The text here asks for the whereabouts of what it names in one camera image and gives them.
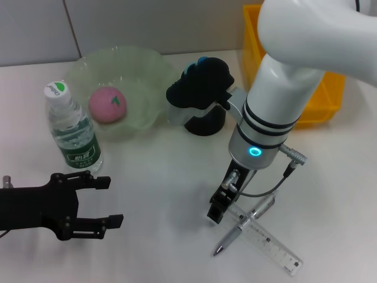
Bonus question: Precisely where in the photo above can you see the pink toy peach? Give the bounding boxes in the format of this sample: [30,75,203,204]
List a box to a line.
[88,85,128,124]

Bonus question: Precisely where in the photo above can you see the blue capped scissors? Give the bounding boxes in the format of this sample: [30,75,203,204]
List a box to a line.
[184,56,210,73]

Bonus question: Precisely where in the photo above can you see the pale green wavy fruit bowl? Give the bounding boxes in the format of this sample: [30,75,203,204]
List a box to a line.
[62,45,177,143]

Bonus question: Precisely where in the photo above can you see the silver clear ballpoint pen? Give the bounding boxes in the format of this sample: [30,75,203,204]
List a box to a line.
[212,190,279,257]

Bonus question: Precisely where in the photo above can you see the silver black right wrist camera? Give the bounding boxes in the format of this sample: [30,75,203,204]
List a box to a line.
[165,56,247,127]

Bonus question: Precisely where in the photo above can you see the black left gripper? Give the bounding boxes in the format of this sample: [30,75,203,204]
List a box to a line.
[0,171,125,242]

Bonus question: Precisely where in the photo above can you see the black mesh pen cup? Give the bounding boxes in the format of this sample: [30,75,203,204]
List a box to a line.
[183,103,228,137]

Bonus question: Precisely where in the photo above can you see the clear plastic ruler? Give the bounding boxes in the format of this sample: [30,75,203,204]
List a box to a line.
[226,202,305,278]

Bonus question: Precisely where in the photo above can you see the clear green label water bottle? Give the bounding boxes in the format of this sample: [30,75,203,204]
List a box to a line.
[43,79,104,174]

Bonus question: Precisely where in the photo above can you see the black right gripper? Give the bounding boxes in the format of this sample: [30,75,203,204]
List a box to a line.
[207,158,257,225]

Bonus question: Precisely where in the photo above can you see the right arm cable with plug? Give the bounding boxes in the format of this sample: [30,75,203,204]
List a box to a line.
[221,143,308,198]

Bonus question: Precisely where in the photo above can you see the yellow plastic storage bin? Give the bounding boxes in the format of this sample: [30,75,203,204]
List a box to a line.
[242,4,346,131]

